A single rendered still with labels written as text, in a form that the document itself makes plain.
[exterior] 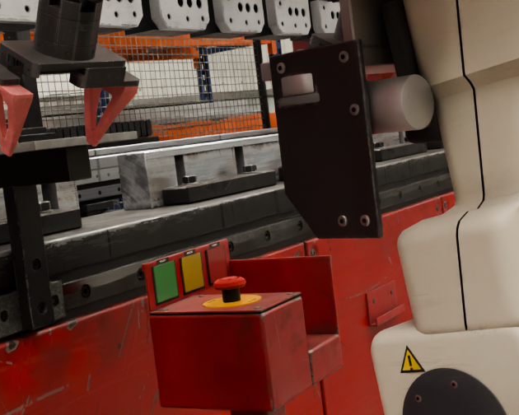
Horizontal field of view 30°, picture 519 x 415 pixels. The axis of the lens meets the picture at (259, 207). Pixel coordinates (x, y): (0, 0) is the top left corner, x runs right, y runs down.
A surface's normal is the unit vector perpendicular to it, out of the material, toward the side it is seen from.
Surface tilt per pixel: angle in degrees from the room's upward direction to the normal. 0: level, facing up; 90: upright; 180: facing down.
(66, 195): 90
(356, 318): 90
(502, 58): 94
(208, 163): 90
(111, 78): 117
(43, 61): 27
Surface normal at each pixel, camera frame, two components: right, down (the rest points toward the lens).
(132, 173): -0.51, 0.13
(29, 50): 0.21, -0.90
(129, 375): 0.85, -0.06
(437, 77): -0.70, 0.14
